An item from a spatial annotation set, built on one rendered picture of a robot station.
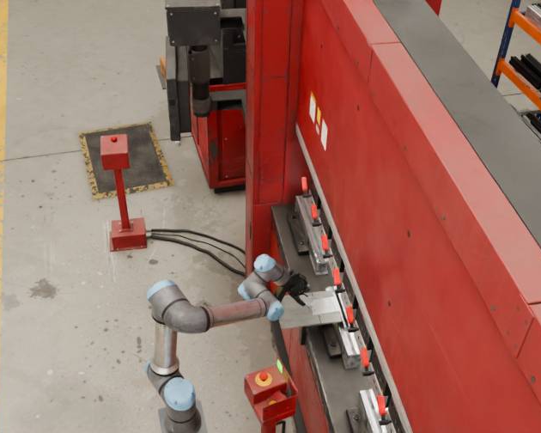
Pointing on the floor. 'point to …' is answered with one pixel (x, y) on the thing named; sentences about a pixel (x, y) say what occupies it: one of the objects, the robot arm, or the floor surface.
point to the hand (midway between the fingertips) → (306, 301)
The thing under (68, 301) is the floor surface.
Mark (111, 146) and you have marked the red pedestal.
